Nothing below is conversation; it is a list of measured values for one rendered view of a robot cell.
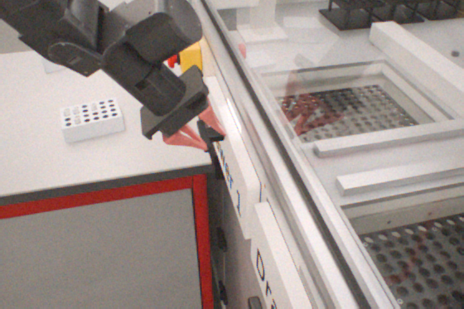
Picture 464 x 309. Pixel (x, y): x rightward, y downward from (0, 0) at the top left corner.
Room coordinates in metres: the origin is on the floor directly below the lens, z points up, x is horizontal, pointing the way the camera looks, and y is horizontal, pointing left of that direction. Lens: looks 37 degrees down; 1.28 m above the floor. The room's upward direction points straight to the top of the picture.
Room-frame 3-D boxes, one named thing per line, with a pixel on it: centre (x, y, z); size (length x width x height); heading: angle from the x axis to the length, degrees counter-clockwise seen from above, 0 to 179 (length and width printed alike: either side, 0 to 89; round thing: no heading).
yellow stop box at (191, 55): (0.82, 0.10, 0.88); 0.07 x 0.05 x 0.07; 13
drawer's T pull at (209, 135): (0.49, 0.03, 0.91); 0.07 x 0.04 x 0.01; 13
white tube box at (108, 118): (0.71, 0.31, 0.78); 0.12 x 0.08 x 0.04; 112
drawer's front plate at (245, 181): (0.50, 0.01, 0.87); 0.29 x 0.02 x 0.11; 13
